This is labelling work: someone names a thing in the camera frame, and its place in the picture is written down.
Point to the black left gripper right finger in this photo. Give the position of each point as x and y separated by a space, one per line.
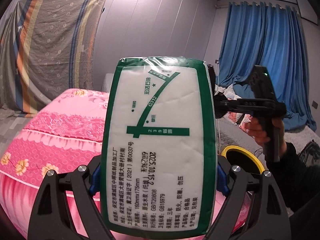
267 216

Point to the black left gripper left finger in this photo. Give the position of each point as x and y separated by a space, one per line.
51 216

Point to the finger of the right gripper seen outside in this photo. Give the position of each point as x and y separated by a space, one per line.
221 105

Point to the green white tissue pack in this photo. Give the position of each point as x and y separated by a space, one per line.
165 92

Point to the person's dark sleeve forearm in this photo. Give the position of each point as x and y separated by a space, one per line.
299 187

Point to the yellow rimmed trash bin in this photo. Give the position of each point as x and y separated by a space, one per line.
237 155

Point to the right hand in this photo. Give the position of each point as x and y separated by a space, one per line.
254 129

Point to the blue curtain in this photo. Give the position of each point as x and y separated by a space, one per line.
270 36

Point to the striped grey hanging sheet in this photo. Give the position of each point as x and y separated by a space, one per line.
46 48

